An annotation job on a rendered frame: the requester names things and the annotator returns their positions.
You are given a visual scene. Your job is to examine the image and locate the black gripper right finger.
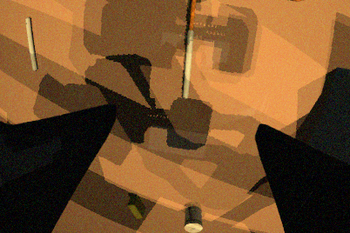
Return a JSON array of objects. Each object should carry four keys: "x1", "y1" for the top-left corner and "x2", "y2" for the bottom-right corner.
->
[{"x1": 255, "y1": 123, "x2": 350, "y2": 233}]

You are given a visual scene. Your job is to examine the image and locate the pale wooden stick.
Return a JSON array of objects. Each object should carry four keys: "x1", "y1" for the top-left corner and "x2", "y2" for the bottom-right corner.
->
[{"x1": 25, "y1": 17, "x2": 37, "y2": 71}]

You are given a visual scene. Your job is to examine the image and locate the orange string with wooden stick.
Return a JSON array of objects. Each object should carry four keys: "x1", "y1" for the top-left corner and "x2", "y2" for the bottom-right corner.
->
[{"x1": 183, "y1": 0, "x2": 196, "y2": 98}]

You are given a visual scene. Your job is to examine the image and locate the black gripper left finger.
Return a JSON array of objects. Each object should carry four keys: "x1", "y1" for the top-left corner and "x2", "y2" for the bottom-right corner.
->
[{"x1": 0, "y1": 103, "x2": 116, "y2": 233}]

